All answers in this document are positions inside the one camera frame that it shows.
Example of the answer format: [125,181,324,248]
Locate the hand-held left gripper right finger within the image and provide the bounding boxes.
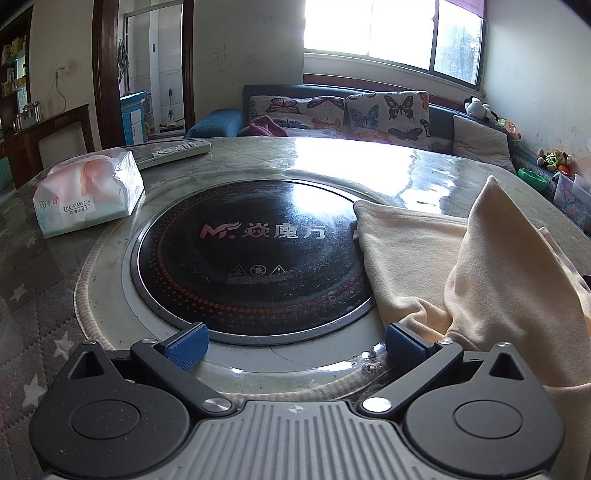
[358,323,546,414]

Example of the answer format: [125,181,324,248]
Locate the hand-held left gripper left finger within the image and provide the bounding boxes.
[55,323,234,414]

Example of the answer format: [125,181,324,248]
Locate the cream cloth garment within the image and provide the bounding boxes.
[353,175,591,462]

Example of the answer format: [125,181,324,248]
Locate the black round induction cooktop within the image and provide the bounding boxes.
[130,179,377,346]

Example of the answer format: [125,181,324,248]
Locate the white pink tissue pack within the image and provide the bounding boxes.
[33,147,145,238]

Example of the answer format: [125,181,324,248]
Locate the grey remote control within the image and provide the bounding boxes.
[133,139,212,169]

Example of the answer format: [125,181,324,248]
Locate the green bowl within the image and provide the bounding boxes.
[517,167,550,192]

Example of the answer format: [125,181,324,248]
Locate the grey pillow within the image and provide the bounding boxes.
[452,114,517,174]

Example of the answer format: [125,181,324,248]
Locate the clear plastic storage box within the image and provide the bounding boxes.
[551,173,591,232]

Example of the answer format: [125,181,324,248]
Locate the blue sofa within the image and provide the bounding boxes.
[185,84,591,222]

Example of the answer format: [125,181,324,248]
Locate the square butterfly print cushion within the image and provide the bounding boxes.
[345,91,432,151]

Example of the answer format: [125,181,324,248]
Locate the pink cloth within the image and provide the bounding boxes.
[238,115,289,138]

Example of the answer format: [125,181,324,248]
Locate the blue cabinet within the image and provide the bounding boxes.
[120,91,148,146]

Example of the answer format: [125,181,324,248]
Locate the brown green stuffed toy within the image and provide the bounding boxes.
[537,148,575,178]

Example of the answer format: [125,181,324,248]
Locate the panda plush toy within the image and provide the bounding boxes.
[463,96,498,123]

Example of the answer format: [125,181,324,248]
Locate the dark wooden sideboard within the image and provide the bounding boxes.
[0,104,90,190]

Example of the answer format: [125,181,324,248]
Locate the wide butterfly print cushion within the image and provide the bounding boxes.
[248,95,347,139]

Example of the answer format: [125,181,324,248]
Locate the metal pots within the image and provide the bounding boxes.
[14,102,42,132]

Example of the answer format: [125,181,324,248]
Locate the wooden shelf cabinet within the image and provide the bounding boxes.
[0,4,33,134]

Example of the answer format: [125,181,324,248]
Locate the window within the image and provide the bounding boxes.
[302,0,485,86]

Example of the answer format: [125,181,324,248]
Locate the purple curtain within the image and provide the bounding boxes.
[448,0,488,19]

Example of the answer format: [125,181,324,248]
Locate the dark wooden door frame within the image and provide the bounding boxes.
[92,0,195,148]

